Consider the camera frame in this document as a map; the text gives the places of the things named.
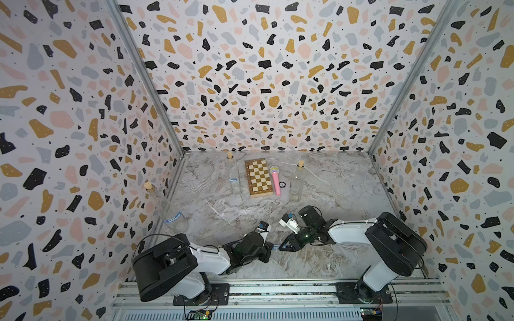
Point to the glass bottle blue label back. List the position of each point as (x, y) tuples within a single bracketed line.
[(234, 174)]

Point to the metal corner post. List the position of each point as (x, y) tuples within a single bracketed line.
[(445, 16), (126, 36)]

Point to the left metal corner post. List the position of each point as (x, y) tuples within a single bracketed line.
[(126, 36)]

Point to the glass bottle blue label left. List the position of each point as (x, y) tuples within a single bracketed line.
[(170, 214)]

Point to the glass bottle blue label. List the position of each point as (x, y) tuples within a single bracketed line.
[(234, 174), (170, 214)]

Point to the right metal corner post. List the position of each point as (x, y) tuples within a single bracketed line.
[(445, 16)]

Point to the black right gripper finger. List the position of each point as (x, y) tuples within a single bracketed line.
[(284, 245), (293, 248)]

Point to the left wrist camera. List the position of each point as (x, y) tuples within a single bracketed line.
[(263, 229)]

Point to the clear glass bottle with cork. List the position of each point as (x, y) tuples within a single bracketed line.
[(297, 183)]

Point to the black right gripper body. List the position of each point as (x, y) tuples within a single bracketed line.
[(305, 237)]

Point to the pink toy microphone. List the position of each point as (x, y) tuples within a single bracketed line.
[(274, 172)]

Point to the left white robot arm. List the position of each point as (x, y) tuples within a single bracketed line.
[(179, 267)]

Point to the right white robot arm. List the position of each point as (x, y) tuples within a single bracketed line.
[(399, 249)]

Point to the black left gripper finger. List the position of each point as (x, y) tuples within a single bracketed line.
[(263, 256), (267, 246)]

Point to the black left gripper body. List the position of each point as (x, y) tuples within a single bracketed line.
[(248, 260)]

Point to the wooden chessboard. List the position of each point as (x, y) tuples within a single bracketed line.
[(259, 180)]

